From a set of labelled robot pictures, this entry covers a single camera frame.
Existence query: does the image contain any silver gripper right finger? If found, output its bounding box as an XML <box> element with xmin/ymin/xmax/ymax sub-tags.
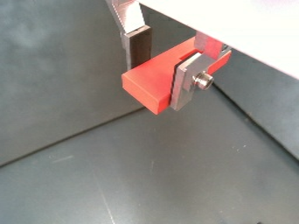
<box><xmin>169</xmin><ymin>31</ymin><xmax>231</xmax><ymax>110</ymax></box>

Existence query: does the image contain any red double-square peg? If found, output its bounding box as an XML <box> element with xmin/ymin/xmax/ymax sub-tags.
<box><xmin>120</xmin><ymin>36</ymin><xmax>232</xmax><ymax>116</ymax></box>

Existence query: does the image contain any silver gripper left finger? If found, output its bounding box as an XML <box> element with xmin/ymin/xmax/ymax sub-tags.
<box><xmin>105</xmin><ymin>0</ymin><xmax>152</xmax><ymax>70</ymax></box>

